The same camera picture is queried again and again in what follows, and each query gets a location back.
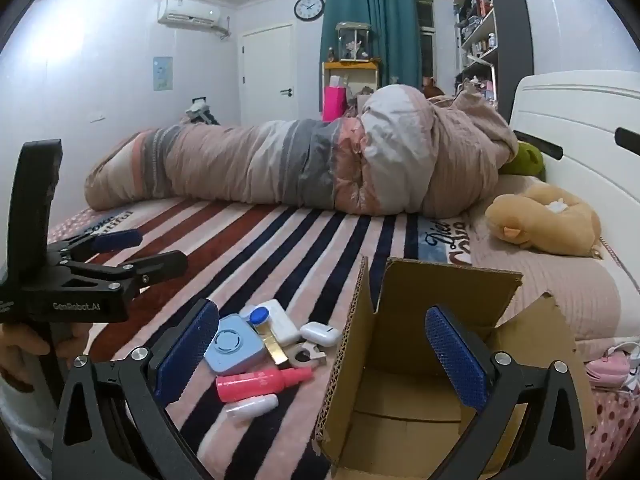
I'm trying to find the tan plush toy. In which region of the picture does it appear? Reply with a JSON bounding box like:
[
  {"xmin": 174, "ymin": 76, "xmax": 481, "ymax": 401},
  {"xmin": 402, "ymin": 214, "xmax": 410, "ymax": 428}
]
[{"xmin": 485, "ymin": 182, "xmax": 603, "ymax": 257}]

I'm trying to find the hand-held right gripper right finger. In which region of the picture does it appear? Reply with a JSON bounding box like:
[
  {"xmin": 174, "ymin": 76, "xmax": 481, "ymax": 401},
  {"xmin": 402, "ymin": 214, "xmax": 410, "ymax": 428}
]
[{"xmin": 424, "ymin": 305, "xmax": 588, "ymax": 480}]

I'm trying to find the polka dot bed sheet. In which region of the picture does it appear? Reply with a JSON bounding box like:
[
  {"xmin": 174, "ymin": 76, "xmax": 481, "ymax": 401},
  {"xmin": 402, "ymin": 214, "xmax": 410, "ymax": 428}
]
[{"xmin": 584, "ymin": 385, "xmax": 640, "ymax": 480}]

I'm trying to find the white air conditioner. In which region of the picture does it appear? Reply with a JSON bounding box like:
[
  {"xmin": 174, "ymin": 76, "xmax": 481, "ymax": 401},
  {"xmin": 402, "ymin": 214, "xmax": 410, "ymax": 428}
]
[{"xmin": 157, "ymin": 0, "xmax": 232, "ymax": 37}]

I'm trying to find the striped blanket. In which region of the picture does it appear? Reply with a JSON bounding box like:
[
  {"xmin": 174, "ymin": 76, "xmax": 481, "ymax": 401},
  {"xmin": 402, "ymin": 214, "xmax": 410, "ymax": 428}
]
[{"xmin": 47, "ymin": 195, "xmax": 476, "ymax": 480}]

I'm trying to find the white headboard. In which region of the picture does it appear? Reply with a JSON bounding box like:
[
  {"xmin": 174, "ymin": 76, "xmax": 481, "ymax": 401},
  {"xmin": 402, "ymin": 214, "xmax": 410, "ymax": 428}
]
[{"xmin": 507, "ymin": 71, "xmax": 640, "ymax": 281}]

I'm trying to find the glass display case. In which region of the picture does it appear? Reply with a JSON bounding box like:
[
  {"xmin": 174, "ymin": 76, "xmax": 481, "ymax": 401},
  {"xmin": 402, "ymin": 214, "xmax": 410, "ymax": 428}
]
[{"xmin": 336, "ymin": 22, "xmax": 372, "ymax": 62}]

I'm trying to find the pink gift bag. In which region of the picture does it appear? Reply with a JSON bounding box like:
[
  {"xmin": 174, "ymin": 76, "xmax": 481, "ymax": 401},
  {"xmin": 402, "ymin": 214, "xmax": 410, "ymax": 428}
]
[{"xmin": 322, "ymin": 85, "xmax": 347, "ymax": 122}]

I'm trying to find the light blue square device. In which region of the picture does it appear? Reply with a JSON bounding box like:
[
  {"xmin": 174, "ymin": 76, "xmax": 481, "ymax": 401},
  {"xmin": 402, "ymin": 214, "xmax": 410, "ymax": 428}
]
[{"xmin": 204, "ymin": 314, "xmax": 266, "ymax": 375}]

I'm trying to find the white earbuds case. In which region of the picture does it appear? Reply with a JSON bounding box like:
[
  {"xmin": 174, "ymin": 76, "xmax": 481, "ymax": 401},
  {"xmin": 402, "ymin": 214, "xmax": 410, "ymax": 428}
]
[{"xmin": 299, "ymin": 321, "xmax": 341, "ymax": 347}]

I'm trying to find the round wall clock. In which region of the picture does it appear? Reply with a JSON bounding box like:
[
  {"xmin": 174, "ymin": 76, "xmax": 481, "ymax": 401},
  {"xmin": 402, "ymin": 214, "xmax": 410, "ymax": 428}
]
[{"xmin": 293, "ymin": 0, "xmax": 326, "ymax": 22}]

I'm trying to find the yellow shelf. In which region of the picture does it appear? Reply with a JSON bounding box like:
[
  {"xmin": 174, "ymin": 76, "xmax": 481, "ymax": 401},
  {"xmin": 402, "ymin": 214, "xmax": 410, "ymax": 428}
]
[{"xmin": 321, "ymin": 60, "xmax": 381, "ymax": 122}]

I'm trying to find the gold tube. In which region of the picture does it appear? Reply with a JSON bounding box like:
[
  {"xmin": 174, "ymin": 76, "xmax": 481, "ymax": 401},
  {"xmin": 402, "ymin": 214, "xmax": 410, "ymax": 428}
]
[{"xmin": 255, "ymin": 322, "xmax": 290, "ymax": 367}]

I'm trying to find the white door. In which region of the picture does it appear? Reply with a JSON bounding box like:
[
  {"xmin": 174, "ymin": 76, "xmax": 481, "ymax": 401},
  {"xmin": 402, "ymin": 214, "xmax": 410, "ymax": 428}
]
[{"xmin": 239, "ymin": 22, "xmax": 299, "ymax": 126}]

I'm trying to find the wall poster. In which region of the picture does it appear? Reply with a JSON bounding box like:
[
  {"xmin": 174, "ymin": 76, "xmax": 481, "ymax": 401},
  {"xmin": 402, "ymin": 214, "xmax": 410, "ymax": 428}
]
[{"xmin": 152, "ymin": 56, "xmax": 174, "ymax": 92}]

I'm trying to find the teal curtain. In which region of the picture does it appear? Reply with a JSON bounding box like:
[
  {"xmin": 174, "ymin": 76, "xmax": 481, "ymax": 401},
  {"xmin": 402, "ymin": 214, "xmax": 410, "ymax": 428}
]
[{"xmin": 320, "ymin": 0, "xmax": 422, "ymax": 89}]

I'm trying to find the pink and grey quilt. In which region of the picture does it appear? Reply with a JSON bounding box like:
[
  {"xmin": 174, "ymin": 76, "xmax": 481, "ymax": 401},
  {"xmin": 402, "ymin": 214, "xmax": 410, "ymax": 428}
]
[{"xmin": 84, "ymin": 84, "xmax": 520, "ymax": 218}]

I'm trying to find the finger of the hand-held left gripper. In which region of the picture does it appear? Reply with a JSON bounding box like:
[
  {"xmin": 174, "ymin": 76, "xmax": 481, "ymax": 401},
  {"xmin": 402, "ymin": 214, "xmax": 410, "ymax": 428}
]
[
  {"xmin": 47, "ymin": 228, "xmax": 144, "ymax": 263},
  {"xmin": 66, "ymin": 249, "xmax": 190, "ymax": 289}
]

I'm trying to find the pink spray bottle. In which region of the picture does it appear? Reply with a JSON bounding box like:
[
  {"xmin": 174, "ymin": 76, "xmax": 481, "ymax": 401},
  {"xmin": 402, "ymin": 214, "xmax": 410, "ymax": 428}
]
[{"xmin": 216, "ymin": 366, "xmax": 316, "ymax": 403}]

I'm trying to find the person's left hand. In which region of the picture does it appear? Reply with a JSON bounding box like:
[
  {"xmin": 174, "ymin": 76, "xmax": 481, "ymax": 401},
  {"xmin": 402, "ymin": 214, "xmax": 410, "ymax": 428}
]
[{"xmin": 0, "ymin": 322, "xmax": 91, "ymax": 376}]

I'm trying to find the dark bookshelf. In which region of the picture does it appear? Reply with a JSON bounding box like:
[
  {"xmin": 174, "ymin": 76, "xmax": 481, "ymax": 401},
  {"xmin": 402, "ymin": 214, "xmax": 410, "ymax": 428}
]
[{"xmin": 454, "ymin": 0, "xmax": 534, "ymax": 121}]

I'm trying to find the green plush toy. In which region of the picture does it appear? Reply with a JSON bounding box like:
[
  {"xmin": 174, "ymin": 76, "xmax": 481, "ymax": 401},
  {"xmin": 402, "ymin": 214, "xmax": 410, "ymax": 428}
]
[{"xmin": 500, "ymin": 141, "xmax": 545, "ymax": 177}]

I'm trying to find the pink quilted pillow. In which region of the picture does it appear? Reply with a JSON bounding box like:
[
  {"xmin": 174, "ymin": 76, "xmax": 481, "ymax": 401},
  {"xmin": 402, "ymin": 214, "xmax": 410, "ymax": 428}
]
[{"xmin": 470, "ymin": 210, "xmax": 640, "ymax": 343}]

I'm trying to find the pink plastic item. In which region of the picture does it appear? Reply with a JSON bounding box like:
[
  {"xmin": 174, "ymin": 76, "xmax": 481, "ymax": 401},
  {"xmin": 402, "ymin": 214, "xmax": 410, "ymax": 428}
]
[{"xmin": 585, "ymin": 350, "xmax": 632, "ymax": 389}]

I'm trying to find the brown cardboard box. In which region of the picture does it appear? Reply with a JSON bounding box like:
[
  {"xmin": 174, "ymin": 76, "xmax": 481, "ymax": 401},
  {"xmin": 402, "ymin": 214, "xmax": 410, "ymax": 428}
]
[{"xmin": 312, "ymin": 256, "xmax": 598, "ymax": 480}]

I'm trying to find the small white bottle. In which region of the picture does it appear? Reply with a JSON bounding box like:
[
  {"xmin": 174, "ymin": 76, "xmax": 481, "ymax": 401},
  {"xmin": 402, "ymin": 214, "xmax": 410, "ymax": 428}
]
[{"xmin": 225, "ymin": 393, "xmax": 279, "ymax": 421}]

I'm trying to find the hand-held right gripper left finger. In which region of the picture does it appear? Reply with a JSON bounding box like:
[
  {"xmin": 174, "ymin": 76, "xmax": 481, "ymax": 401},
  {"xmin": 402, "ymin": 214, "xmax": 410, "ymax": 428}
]
[{"xmin": 50, "ymin": 298, "xmax": 221, "ymax": 480}]

